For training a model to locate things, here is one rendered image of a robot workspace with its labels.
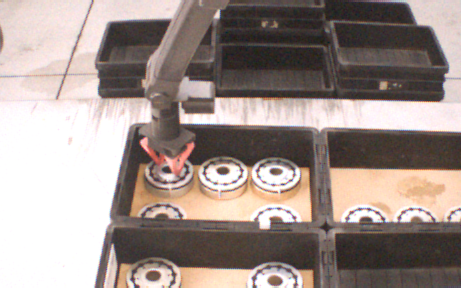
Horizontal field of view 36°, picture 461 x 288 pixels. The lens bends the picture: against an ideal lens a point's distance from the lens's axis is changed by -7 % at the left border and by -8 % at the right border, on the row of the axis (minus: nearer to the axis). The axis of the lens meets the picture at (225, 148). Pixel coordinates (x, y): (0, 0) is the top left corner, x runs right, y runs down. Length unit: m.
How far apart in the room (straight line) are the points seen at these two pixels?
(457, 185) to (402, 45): 1.19
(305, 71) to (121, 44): 0.69
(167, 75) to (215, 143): 0.32
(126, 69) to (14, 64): 1.34
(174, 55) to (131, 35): 1.44
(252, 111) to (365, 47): 0.85
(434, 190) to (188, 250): 0.57
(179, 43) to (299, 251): 0.44
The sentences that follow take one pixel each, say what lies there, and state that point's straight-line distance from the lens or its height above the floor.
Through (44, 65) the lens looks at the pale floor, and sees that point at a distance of 3.64.
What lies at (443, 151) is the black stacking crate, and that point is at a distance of 1.64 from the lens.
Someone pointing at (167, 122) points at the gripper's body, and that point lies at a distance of 1.45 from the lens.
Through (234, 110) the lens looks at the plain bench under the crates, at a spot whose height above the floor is 0.70.
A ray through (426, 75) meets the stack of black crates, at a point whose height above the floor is 0.55.
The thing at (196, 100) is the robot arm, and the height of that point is 1.06.
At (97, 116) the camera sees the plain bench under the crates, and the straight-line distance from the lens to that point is 2.02.
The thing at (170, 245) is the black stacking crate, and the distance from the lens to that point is 1.38.
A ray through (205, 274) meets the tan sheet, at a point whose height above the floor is 0.83.
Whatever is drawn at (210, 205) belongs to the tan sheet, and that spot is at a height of 0.83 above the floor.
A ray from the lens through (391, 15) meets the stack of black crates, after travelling 3.15.
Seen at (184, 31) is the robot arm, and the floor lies 1.28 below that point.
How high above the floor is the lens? 1.88
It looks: 39 degrees down
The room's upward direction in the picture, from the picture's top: 1 degrees counter-clockwise
